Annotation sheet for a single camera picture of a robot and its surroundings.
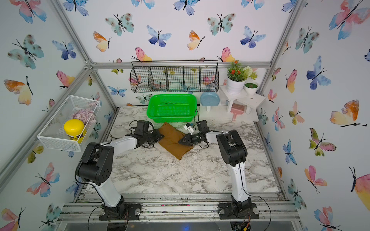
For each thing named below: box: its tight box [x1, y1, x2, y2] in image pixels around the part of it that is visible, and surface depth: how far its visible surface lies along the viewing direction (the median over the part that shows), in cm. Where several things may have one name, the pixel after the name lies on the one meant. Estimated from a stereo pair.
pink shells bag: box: [72, 108, 97, 126], surface depth 70 cm
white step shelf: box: [219, 85, 267, 115], surface depth 106 cm
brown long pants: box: [158, 121, 194, 161], surface depth 98 cm
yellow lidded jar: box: [63, 118, 88, 144], surface depth 65 cm
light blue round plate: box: [200, 91, 221, 107], surface depth 107 cm
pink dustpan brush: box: [230, 102, 245, 121], surface depth 118 cm
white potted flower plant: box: [226, 60, 258, 96], surface depth 91 cm
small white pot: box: [243, 82, 259, 96], surface depth 105 cm
